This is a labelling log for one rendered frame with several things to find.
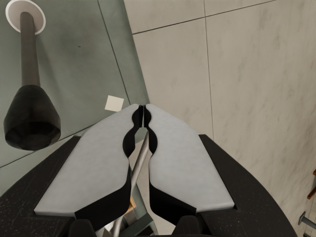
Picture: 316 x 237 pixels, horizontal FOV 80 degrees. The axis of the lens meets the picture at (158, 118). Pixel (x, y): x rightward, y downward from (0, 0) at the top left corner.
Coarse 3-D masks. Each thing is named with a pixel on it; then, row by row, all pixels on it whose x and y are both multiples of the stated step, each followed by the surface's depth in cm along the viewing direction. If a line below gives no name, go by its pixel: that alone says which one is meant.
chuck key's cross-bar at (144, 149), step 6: (144, 138) 28; (144, 144) 28; (144, 150) 28; (138, 156) 29; (144, 156) 29; (138, 162) 29; (138, 168) 29; (132, 174) 30; (138, 174) 30; (132, 180) 30; (132, 186) 30; (132, 192) 31; (114, 222) 32; (120, 222) 32; (114, 228) 32; (114, 234) 32
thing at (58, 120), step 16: (16, 96) 13; (32, 96) 12; (16, 112) 11; (32, 112) 11; (48, 112) 12; (16, 128) 11; (32, 128) 11; (48, 128) 12; (16, 144) 11; (32, 144) 12; (48, 144) 12
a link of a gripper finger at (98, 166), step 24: (120, 120) 10; (96, 144) 8; (120, 144) 9; (72, 168) 7; (96, 168) 7; (120, 168) 7; (48, 192) 6; (72, 192) 6; (96, 192) 6; (120, 192) 7; (72, 216) 6; (96, 216) 6; (120, 216) 7
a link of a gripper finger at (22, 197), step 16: (64, 144) 8; (48, 160) 8; (64, 160) 8; (32, 176) 7; (48, 176) 7; (16, 192) 6; (32, 192) 6; (0, 208) 6; (16, 208) 6; (32, 208) 6; (0, 224) 5; (16, 224) 5; (32, 224) 5; (48, 224) 5; (64, 224) 5
